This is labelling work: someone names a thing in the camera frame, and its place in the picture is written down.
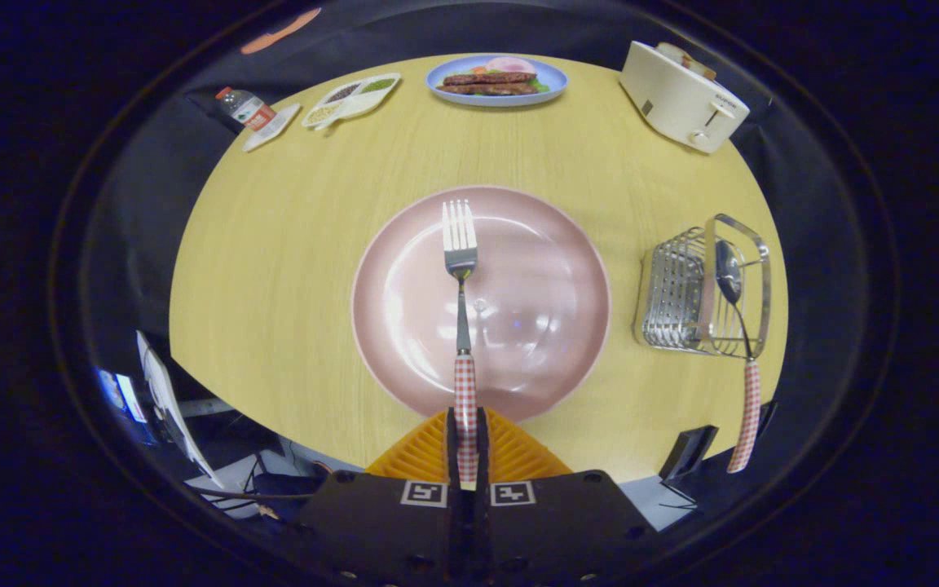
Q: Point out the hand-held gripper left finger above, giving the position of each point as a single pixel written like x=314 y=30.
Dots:
x=455 y=522

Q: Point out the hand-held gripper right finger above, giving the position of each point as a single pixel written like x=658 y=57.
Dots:
x=479 y=522

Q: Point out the pink plate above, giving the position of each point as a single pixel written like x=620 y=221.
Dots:
x=535 y=310

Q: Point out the black table clamp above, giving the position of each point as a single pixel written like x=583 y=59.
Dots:
x=767 y=420
x=688 y=452

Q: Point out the white board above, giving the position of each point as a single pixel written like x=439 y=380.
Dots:
x=168 y=399

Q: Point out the blue lit screen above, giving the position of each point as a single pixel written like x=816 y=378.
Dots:
x=121 y=395

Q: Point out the blue plate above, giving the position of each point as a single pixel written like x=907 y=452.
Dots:
x=445 y=96

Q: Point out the small white square tray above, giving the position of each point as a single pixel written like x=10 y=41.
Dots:
x=278 y=130

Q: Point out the white divided seasoning dish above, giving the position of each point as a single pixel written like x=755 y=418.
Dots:
x=351 y=102

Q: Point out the brown grilled sausage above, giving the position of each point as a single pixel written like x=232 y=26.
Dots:
x=482 y=89
x=490 y=78

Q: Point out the pink ham slice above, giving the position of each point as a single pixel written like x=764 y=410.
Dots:
x=510 y=64

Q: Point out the white toaster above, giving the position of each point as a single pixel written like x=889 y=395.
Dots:
x=677 y=106

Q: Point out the clear water bottle red label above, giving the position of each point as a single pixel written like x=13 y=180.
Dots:
x=245 y=108

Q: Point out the brown toast slice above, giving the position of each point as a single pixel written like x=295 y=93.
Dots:
x=669 y=50
x=699 y=68

